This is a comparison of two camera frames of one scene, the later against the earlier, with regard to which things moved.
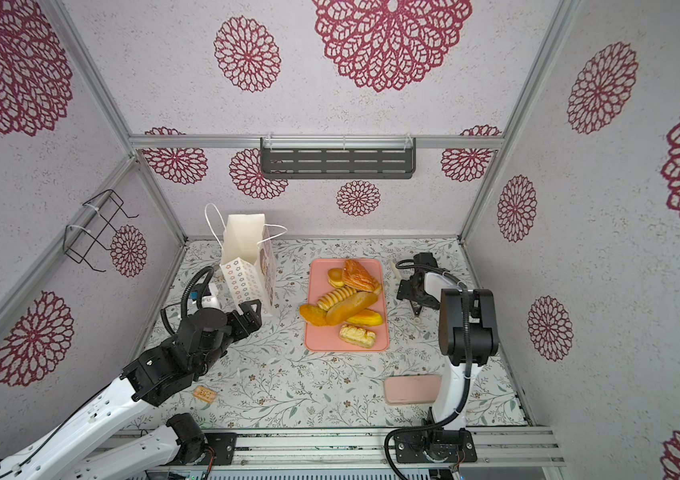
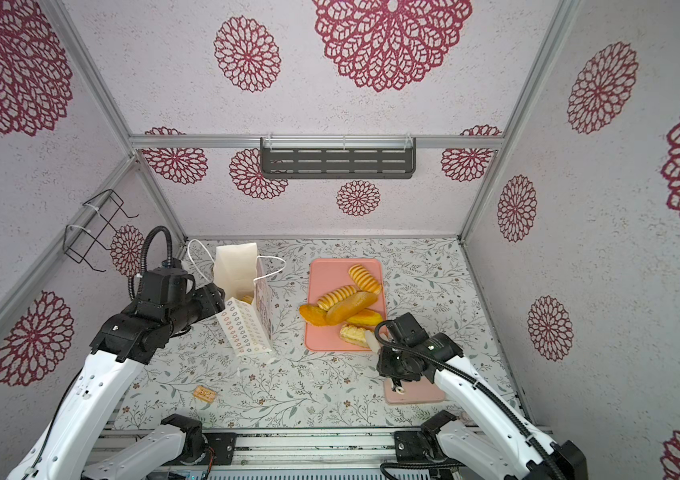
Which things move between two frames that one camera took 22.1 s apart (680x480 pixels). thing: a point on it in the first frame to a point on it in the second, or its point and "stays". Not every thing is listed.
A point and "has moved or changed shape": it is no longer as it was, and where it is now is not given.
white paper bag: x=248 y=265 has moved or changed shape
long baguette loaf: x=350 y=306 stays
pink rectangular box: x=412 y=389 stays
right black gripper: x=407 y=289 to x=383 y=366
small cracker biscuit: x=205 y=394 stays
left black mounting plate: x=223 y=445 stays
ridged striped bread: x=325 y=300 stays
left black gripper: x=254 y=320 to x=209 y=297
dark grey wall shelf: x=338 y=158 stays
